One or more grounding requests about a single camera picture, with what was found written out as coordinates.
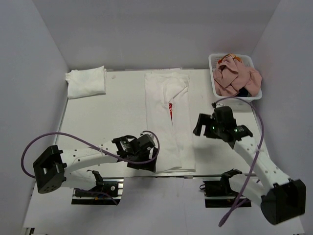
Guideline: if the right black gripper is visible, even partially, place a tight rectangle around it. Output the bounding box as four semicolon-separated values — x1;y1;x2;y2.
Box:
193;113;224;139

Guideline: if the blue t-shirt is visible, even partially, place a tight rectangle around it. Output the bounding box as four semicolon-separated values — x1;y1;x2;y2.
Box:
237;87;249;97

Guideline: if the white red-print t-shirt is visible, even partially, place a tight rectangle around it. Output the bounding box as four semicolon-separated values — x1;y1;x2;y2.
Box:
145;72;196;173

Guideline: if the pink t-shirt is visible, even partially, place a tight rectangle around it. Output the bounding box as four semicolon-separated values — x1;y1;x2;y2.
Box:
213;54;262;97

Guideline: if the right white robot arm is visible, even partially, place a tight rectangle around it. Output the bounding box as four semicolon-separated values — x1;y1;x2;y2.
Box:
193;106;306;225

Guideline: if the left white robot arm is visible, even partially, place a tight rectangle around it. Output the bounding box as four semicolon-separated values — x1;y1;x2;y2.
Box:
33;131;160;196

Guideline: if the white plastic basket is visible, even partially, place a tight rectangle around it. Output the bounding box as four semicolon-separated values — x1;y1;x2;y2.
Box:
208;53;262;102

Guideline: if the folded white t-shirt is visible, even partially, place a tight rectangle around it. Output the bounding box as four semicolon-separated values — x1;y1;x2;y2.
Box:
65;66;107;99

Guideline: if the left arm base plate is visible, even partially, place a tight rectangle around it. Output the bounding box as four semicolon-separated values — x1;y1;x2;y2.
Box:
71;178;124;206

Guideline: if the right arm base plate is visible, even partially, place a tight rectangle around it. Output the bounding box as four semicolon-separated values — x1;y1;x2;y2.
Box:
199;180;238;209

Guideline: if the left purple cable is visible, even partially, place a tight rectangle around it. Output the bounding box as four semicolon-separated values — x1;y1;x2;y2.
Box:
21;131;161;205

